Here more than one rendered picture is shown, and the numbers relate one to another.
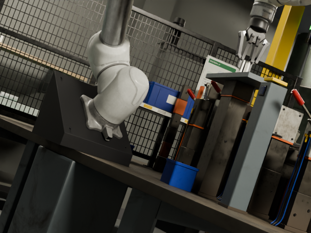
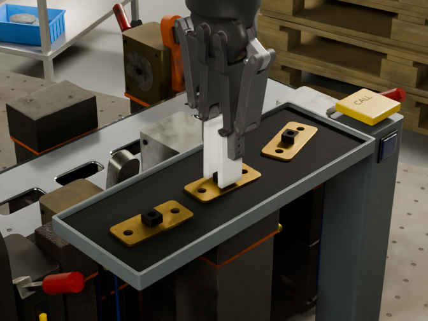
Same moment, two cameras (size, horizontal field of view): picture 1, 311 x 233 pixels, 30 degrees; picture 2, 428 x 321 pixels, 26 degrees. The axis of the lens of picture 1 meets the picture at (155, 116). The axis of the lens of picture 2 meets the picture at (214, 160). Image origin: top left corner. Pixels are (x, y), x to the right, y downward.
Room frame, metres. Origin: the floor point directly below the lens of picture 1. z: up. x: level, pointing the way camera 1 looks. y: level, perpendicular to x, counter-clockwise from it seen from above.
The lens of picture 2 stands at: (2.58, 0.51, 1.71)
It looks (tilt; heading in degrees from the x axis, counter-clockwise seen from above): 31 degrees down; 244
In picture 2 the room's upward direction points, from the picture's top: straight up
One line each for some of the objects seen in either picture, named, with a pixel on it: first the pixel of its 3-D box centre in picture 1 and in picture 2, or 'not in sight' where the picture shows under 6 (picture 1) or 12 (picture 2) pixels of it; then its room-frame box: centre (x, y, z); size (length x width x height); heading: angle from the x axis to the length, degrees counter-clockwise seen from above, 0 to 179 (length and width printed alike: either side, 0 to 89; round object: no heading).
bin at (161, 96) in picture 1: (169, 101); not in sight; (3.31, -0.04, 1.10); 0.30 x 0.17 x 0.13; 109
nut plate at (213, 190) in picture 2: not in sight; (223, 178); (2.19, -0.26, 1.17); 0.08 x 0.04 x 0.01; 14
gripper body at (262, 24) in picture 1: (256, 31); (223, 13); (2.19, -0.26, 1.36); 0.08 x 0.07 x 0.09; 104
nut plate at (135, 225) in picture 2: not in sight; (151, 219); (2.29, -0.22, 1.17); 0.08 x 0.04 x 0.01; 14
